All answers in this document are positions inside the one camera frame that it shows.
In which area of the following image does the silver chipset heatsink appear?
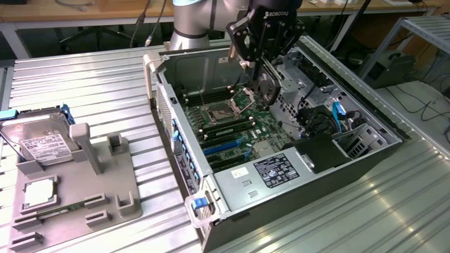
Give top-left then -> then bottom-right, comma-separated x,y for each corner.
254,141 -> 280,156

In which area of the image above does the wooden desk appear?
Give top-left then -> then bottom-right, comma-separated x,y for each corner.
0,0 -> 441,60

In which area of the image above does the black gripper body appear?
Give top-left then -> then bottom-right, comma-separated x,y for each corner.
248,0 -> 304,58

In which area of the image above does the green motherboard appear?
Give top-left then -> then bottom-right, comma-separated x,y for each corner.
175,84 -> 300,172

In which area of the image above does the black office chair base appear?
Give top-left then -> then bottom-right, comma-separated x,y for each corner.
58,25 -> 139,52

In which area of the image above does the small silver disk bay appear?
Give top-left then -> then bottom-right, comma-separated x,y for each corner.
333,123 -> 386,159

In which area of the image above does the grey coiled cable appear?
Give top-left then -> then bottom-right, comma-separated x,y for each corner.
55,0 -> 97,13

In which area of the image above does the CPU socket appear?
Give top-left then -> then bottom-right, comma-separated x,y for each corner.
207,104 -> 235,124

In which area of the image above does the blue flat wire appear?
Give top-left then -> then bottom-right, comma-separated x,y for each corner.
332,101 -> 348,135

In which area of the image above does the black RAM slot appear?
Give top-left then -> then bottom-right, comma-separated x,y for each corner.
198,116 -> 254,130
201,120 -> 256,133

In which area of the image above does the open black PC case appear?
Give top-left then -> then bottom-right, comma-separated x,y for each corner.
142,31 -> 413,253

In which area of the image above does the metal socket cover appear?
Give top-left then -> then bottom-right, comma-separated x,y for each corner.
229,86 -> 260,113

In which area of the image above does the silver hard disk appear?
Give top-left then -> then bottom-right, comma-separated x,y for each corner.
0,112 -> 81,167

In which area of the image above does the silver power supply unit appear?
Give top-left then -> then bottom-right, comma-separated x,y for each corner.
213,146 -> 317,214

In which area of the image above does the green loose RAM stick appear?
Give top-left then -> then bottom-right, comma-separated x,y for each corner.
35,202 -> 89,219

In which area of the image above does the grey metal shelf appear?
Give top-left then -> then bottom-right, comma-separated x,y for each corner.
358,15 -> 450,80

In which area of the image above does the perforated silver disk bay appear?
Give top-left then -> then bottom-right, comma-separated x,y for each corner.
273,64 -> 320,132

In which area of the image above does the black wire bundle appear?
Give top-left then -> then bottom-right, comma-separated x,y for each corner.
296,79 -> 336,139

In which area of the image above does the blue disk caddy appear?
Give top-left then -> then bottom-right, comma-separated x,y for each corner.
58,103 -> 77,127

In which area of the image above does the installed dark RAM stick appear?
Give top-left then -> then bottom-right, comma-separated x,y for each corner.
202,123 -> 257,139

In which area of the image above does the black box device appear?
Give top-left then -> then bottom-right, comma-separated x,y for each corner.
365,51 -> 418,89

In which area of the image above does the black cable on side table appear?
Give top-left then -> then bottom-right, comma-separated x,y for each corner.
385,85 -> 450,122

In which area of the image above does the black expansion slot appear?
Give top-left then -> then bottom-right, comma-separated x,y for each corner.
210,160 -> 248,171
207,153 -> 246,163

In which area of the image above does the grey dangling cable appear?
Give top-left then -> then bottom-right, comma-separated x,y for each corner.
143,0 -> 167,45
130,0 -> 153,47

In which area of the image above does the grey parts rack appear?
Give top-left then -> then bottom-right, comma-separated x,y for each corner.
7,122 -> 143,251

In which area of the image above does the silver CPU chip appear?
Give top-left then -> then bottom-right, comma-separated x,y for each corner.
23,180 -> 58,206

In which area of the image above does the black graphics card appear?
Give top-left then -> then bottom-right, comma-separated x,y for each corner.
229,43 -> 284,112

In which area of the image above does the thin locking lever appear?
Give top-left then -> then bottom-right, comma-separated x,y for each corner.
198,85 -> 209,109

